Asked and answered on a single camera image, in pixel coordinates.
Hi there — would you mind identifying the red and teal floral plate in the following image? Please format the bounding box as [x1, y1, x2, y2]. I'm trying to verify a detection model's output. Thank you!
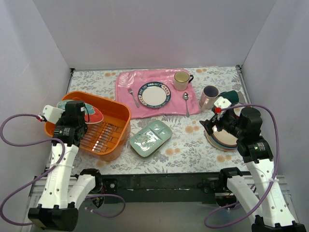
[56, 100, 104, 124]

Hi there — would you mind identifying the cream plate dark red rim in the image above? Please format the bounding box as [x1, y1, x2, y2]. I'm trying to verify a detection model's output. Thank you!
[204, 126, 237, 151]

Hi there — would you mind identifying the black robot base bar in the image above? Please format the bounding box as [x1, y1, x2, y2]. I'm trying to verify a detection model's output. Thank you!
[102, 172, 236, 206]

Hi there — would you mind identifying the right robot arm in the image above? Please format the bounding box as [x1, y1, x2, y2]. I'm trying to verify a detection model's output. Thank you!
[201, 105, 306, 232]

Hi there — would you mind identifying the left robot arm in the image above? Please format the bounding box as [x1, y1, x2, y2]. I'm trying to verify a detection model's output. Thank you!
[28, 101, 103, 232]

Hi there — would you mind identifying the orange plastic bin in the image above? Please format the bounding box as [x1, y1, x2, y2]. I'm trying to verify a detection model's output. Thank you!
[44, 91, 132, 161]

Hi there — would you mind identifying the dark green mug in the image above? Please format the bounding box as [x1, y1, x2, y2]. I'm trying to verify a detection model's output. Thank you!
[219, 90, 239, 105]

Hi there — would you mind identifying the pink mug purple inside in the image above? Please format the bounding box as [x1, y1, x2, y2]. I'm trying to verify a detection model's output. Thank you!
[199, 86, 219, 111]

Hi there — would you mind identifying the floral tablecloth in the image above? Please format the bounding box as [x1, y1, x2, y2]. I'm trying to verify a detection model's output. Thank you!
[68, 66, 248, 175]

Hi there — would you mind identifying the metal spoon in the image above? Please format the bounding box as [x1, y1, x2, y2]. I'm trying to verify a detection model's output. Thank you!
[183, 92, 190, 117]

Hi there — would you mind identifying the white plate green rim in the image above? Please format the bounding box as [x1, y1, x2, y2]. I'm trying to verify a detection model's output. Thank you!
[138, 82, 171, 109]

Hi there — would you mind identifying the light green divided tray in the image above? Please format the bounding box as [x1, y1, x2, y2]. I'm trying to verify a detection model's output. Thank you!
[130, 120, 172, 159]

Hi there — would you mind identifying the metal fork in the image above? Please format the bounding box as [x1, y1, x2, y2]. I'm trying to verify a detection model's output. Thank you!
[127, 88, 140, 108]

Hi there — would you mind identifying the pink cloth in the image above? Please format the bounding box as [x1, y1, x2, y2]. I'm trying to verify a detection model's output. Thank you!
[115, 69, 200, 119]

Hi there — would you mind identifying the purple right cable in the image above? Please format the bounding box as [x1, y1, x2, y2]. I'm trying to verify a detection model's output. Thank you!
[204, 104, 280, 229]

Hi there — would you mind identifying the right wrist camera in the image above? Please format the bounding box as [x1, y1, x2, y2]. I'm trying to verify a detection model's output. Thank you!
[213, 96, 232, 114]

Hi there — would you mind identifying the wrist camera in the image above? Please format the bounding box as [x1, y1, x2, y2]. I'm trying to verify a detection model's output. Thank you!
[38, 105, 65, 124]
[213, 96, 232, 114]

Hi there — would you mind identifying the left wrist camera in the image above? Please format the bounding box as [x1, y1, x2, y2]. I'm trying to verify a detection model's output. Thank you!
[38, 105, 65, 124]

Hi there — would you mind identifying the wooden handled metal spatula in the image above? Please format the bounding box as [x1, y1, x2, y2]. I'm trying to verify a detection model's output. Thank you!
[237, 91, 248, 104]

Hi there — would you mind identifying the aluminium frame rail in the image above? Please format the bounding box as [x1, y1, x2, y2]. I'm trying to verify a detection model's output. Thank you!
[236, 64, 276, 174]

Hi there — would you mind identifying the cream mug black handle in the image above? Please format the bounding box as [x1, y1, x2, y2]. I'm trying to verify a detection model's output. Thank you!
[173, 71, 194, 91]

